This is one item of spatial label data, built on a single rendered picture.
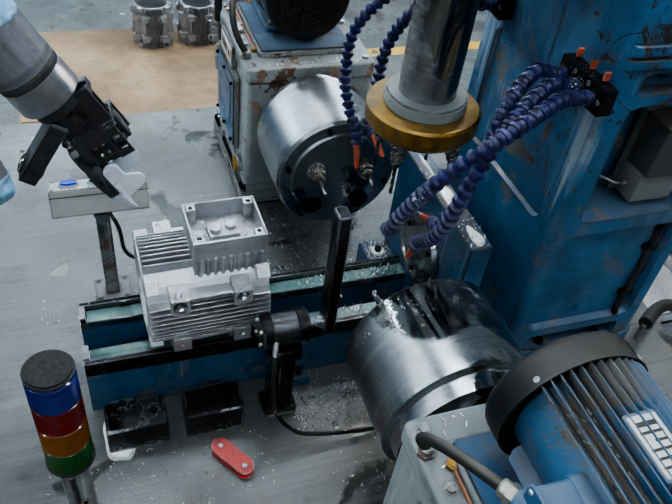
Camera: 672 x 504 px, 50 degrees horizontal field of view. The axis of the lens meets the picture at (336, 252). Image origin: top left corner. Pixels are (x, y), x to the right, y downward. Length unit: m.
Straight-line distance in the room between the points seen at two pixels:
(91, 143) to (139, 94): 2.31
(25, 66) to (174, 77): 2.52
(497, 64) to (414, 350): 0.55
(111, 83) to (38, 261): 1.93
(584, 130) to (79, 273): 1.03
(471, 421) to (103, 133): 0.63
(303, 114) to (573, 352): 0.82
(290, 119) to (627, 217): 0.64
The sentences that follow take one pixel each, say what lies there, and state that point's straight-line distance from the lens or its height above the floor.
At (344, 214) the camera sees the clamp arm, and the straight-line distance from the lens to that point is 1.04.
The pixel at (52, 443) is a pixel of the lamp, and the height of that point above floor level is 1.11.
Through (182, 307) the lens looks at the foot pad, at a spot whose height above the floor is 1.06.
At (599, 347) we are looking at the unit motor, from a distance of 0.80.
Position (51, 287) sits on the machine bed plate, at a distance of 1.59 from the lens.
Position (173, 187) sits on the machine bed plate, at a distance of 1.80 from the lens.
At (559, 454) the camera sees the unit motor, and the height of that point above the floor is 1.30.
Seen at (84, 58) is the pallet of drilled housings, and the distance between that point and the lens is 3.69.
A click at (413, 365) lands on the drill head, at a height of 1.14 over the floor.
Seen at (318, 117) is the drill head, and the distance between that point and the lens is 1.41.
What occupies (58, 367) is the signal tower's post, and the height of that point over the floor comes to 1.22.
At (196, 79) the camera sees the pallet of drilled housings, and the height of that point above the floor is 0.15.
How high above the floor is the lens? 1.92
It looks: 43 degrees down
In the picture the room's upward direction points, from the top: 8 degrees clockwise
